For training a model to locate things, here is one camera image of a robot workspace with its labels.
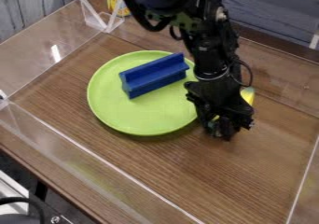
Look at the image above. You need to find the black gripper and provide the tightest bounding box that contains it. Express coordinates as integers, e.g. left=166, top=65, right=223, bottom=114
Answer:
left=184, top=72, right=253, bottom=141

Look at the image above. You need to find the yellow toy banana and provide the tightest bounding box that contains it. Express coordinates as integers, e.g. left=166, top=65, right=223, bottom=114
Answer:
left=216, top=88, right=255, bottom=115

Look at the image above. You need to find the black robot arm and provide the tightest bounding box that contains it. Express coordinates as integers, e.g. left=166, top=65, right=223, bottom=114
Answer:
left=122, top=0, right=253, bottom=140

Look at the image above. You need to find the green round plate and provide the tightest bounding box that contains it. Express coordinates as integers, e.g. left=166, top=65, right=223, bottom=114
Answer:
left=85, top=50, right=197, bottom=136

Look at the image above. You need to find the blue plastic block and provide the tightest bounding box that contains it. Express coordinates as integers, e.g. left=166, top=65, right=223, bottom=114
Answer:
left=118, top=53, right=189, bottom=99

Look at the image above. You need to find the yellow labelled tin can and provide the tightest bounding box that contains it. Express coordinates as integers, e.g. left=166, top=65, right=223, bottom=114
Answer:
left=105, top=0, right=130, bottom=17

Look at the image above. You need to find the clear acrylic tray wall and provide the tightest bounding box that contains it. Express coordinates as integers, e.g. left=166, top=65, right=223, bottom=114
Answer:
left=0, top=0, right=319, bottom=224

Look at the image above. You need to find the clear acrylic corner bracket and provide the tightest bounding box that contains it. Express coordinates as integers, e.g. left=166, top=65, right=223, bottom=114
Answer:
left=80, top=0, right=124, bottom=34

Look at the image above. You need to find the black cable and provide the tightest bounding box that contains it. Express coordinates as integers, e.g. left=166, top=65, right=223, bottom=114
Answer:
left=0, top=197, right=46, bottom=224

